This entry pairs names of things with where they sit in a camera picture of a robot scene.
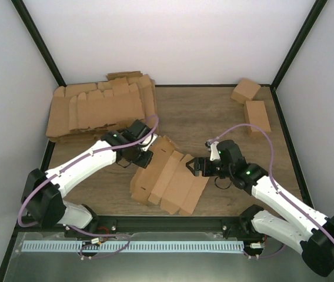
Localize black frame post right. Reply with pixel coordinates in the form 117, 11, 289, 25
271, 0, 328, 90

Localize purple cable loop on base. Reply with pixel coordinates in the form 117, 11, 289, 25
79, 230, 135, 261

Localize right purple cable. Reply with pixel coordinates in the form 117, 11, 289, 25
206, 123, 334, 273

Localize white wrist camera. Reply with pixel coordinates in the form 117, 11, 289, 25
139, 133, 158, 152
205, 140, 220, 162

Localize black frame post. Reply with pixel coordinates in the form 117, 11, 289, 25
271, 0, 328, 90
11, 0, 66, 86

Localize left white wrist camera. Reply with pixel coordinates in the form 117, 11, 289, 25
139, 133, 158, 152

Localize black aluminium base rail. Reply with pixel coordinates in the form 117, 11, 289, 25
16, 216, 326, 236

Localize cardboard box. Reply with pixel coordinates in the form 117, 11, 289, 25
130, 136, 209, 216
231, 78, 261, 104
244, 100, 272, 133

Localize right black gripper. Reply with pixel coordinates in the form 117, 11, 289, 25
186, 157, 233, 178

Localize light blue slotted cable duct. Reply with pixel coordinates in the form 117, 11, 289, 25
21, 240, 244, 254

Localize stack of flat cardboard blanks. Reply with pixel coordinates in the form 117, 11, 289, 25
46, 71, 157, 142

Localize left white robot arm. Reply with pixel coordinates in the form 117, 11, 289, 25
17, 120, 158, 237

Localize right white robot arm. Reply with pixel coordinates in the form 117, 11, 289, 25
186, 140, 334, 277

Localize black frame post left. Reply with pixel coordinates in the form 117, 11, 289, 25
11, 0, 66, 86

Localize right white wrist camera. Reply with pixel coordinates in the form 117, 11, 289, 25
205, 140, 220, 162

